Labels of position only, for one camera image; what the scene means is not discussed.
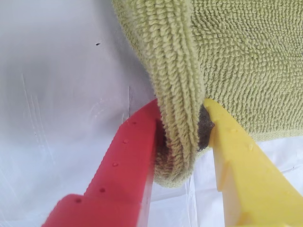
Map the green towel with pink border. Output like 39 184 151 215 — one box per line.
110 0 303 190

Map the white plastic table cover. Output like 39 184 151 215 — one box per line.
0 0 303 227

